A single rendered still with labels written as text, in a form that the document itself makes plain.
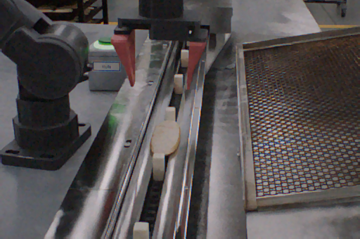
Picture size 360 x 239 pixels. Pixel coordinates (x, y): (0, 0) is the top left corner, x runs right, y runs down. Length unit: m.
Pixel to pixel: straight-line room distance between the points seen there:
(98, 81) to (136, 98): 0.16
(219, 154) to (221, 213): 0.14
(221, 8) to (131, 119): 0.48
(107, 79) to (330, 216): 0.57
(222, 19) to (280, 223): 0.73
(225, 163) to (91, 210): 0.23
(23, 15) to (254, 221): 0.38
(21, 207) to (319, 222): 0.34
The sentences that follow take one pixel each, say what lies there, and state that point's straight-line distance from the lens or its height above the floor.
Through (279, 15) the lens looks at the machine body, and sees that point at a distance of 1.56.
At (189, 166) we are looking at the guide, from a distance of 0.63.
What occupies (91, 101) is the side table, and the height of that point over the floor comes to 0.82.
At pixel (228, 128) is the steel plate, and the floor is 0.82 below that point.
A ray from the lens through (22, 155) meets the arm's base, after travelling 0.74.
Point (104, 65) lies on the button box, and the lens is 0.96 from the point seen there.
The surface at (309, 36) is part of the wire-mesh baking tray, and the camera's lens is 0.97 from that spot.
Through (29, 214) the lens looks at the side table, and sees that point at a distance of 0.65.
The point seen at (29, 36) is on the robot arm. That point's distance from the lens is 0.68.
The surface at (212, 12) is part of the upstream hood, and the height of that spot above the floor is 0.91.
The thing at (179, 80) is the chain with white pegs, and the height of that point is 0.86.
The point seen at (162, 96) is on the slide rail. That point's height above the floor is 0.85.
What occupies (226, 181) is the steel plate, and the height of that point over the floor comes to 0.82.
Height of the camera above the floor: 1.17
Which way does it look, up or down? 22 degrees down
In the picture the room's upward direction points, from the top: straight up
